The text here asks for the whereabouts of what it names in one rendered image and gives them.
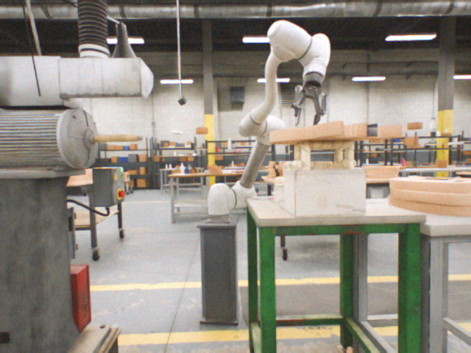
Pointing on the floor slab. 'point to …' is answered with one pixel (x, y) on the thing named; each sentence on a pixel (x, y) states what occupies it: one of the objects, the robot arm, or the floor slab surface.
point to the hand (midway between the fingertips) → (306, 120)
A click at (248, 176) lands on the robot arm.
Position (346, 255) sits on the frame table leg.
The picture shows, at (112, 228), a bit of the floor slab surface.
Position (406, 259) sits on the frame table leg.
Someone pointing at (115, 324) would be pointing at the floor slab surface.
